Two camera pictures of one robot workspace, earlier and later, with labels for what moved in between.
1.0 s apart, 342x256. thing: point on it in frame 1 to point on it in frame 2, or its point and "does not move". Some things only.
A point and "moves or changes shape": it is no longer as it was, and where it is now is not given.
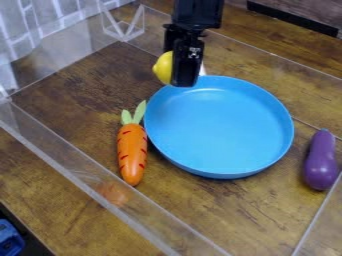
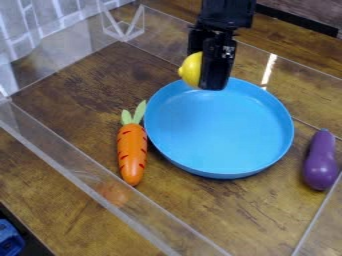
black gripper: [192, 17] to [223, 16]
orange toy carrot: [132, 148] does not move
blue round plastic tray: [225, 128] does not move
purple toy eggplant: [322, 164] does not move
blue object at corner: [12, 242] does not move
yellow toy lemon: [161, 68] moves or changes shape
